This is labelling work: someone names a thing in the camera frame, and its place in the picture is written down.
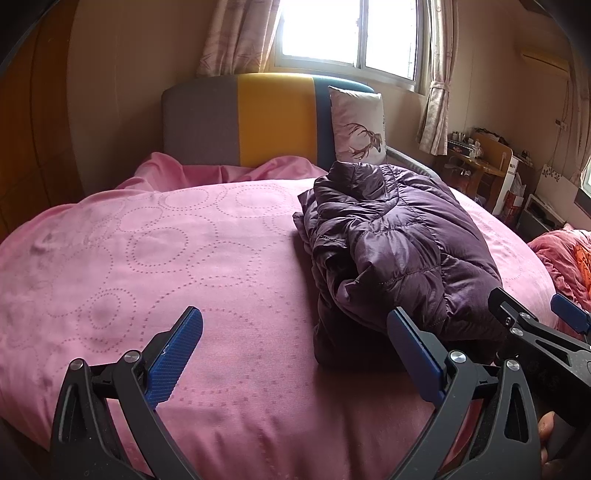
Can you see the sliding window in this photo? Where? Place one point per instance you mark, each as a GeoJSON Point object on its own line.
{"type": "Point", "coordinates": [323, 32]}

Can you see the small side window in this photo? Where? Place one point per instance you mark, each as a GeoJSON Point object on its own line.
{"type": "Point", "coordinates": [585, 184]}

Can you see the deer print pillow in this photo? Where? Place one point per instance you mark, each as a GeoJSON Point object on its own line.
{"type": "Point", "coordinates": [355, 120]}

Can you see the grey yellow blue headboard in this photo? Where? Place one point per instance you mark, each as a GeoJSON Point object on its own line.
{"type": "Point", "coordinates": [272, 120]}

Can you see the pink bed cover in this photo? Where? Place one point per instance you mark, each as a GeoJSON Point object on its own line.
{"type": "Point", "coordinates": [184, 277]}

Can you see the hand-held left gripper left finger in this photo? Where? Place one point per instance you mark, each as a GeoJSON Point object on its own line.
{"type": "Point", "coordinates": [175, 355]}

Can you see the red shopping bag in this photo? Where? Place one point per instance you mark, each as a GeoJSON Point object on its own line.
{"type": "Point", "coordinates": [512, 205]}

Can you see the cluttered wooden desk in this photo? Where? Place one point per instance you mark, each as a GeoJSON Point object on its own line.
{"type": "Point", "coordinates": [491, 147]}

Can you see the grey bed rail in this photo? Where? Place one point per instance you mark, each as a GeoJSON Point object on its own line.
{"type": "Point", "coordinates": [406, 157]}

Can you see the red ruffled quilt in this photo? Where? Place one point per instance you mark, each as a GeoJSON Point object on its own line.
{"type": "Point", "coordinates": [563, 258]}

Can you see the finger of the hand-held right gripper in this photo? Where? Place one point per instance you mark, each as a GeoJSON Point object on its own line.
{"type": "Point", "coordinates": [570, 311]}
{"type": "Point", "coordinates": [501, 304]}

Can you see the white side cabinet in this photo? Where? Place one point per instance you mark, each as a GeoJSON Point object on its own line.
{"type": "Point", "coordinates": [515, 168]}

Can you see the grey storage crate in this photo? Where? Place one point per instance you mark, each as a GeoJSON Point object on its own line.
{"type": "Point", "coordinates": [538, 214]}

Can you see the wooden wardrobe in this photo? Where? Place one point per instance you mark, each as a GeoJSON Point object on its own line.
{"type": "Point", "coordinates": [32, 138]}

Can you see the purple quilted down jacket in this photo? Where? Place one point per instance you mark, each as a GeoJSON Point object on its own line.
{"type": "Point", "coordinates": [392, 240]}

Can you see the beige side curtain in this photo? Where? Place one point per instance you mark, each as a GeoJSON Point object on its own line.
{"type": "Point", "coordinates": [581, 115]}

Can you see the pink star curtain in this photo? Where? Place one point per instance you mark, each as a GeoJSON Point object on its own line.
{"type": "Point", "coordinates": [436, 110]}
{"type": "Point", "coordinates": [235, 41]}

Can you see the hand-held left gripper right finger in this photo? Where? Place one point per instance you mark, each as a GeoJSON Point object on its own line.
{"type": "Point", "coordinates": [415, 360]}

